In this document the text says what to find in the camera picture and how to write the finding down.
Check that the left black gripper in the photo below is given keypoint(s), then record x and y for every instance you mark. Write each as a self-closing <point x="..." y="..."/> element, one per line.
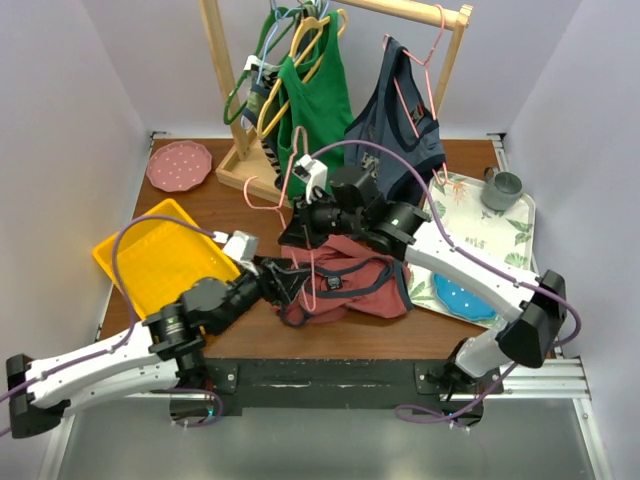
<point x="285" y="285"/>

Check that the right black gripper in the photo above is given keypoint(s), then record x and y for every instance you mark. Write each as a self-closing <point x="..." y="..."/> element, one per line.
<point x="302" y="231"/>

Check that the green tank top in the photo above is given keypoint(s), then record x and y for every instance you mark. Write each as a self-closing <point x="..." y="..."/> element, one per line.
<point x="322" y="104"/>

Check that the pink dotted plate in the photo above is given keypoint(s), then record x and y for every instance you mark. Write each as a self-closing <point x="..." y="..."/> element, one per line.
<point x="179" y="166"/>

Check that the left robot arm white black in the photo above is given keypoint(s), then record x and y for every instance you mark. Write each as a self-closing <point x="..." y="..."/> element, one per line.
<point x="162" y="352"/>

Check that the green hanger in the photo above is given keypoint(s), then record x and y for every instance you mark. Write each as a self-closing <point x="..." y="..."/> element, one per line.
<point x="277" y="24"/>

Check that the grey mug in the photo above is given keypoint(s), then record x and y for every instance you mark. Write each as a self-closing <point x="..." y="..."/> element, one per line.
<point x="502" y="189"/>

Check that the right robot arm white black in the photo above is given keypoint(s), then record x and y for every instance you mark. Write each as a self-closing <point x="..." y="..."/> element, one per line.
<point x="348" y="202"/>

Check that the leaf pattern tray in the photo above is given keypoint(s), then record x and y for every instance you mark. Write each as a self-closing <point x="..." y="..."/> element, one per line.
<point x="506" y="236"/>

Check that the light blue hanger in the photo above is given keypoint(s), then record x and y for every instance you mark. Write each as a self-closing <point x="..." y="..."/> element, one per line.
<point x="258" y="93"/>

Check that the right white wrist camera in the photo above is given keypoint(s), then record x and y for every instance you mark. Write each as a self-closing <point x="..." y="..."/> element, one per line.
<point x="313" y="173"/>

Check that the blue dotted plate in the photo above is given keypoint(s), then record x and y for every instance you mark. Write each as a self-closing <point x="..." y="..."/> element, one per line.
<point x="460" y="302"/>

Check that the red tank top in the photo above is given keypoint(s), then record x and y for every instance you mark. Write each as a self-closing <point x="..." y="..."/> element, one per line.
<point x="348" y="276"/>

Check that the pink wire hanger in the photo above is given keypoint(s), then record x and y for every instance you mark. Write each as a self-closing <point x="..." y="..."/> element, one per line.
<point x="285" y="195"/>
<point x="425" y="64"/>

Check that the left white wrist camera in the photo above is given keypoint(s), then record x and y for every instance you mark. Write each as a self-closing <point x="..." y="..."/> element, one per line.
<point x="239" y="246"/>

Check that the navy blue tank top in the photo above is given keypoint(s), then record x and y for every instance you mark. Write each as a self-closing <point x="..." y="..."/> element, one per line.
<point x="396" y="118"/>

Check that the wooden clothes rack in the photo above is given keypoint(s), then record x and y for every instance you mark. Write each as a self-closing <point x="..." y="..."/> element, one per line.
<point x="245" y="163"/>

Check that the black mounting base plate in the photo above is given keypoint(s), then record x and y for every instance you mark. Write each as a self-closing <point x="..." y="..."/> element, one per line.
<point x="244" y="383"/>

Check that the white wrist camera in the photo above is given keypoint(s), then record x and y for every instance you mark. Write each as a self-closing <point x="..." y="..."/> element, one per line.
<point x="239" y="246"/>
<point x="313" y="173"/>

